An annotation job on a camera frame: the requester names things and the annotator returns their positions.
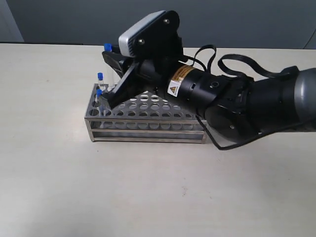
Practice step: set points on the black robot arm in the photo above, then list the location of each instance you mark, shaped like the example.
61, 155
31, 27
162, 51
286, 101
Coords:
233, 104

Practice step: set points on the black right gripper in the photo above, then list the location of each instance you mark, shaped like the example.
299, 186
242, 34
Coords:
157, 78

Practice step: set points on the stainless steel test tube rack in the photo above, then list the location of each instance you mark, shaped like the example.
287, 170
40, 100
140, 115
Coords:
144, 118

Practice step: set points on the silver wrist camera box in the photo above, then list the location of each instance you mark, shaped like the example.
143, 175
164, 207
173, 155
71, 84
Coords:
153, 36

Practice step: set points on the blue-capped test tube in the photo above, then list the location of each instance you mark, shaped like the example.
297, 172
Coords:
100, 81
98, 97
108, 47

